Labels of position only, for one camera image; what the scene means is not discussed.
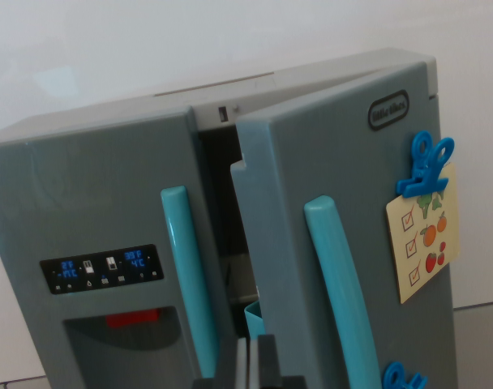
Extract black temperature display panel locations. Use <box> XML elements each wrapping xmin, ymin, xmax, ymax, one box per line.
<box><xmin>39</xmin><ymin>243</ymin><xmax>165</xmax><ymax>296</ymax></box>

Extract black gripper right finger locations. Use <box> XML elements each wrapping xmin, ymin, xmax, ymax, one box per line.
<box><xmin>251</xmin><ymin>333</ymin><xmax>284</xmax><ymax>389</ymax></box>

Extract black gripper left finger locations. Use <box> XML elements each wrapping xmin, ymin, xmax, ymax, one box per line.
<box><xmin>233</xmin><ymin>337</ymin><xmax>252</xmax><ymax>389</ymax></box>

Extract cream grocery checklist card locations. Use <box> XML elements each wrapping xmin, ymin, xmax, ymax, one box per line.
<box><xmin>385</xmin><ymin>161</ymin><xmax>461</xmax><ymax>306</ymax></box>

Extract teal bin inside fridge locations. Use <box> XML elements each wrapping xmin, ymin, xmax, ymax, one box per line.
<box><xmin>242</xmin><ymin>298</ymin><xmax>266</xmax><ymax>342</ymax></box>

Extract blue clip without card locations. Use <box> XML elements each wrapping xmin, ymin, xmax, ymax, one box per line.
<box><xmin>381</xmin><ymin>361</ymin><xmax>429</xmax><ymax>389</ymax></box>

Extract grey fridge door with display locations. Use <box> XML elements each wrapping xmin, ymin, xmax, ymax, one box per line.
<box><xmin>0</xmin><ymin>105</ymin><xmax>240</xmax><ymax>389</ymax></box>

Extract blue clip holding card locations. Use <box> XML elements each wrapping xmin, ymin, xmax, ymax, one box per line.
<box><xmin>394</xmin><ymin>130</ymin><xmax>456</xmax><ymax>199</ymax></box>

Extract red dispenser lever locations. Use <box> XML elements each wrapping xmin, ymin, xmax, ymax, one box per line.
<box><xmin>105</xmin><ymin>308</ymin><xmax>163</xmax><ymax>329</ymax></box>

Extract teal handle of logo door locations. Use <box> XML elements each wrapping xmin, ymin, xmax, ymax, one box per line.
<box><xmin>303</xmin><ymin>195</ymin><xmax>388</xmax><ymax>389</ymax></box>

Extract teal handle of display door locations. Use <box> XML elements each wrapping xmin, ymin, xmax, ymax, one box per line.
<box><xmin>160</xmin><ymin>185</ymin><xmax>221</xmax><ymax>378</ymax></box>

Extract light grey toy fridge cabinet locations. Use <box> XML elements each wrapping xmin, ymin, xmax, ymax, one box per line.
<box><xmin>0</xmin><ymin>47</ymin><xmax>439</xmax><ymax>342</ymax></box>

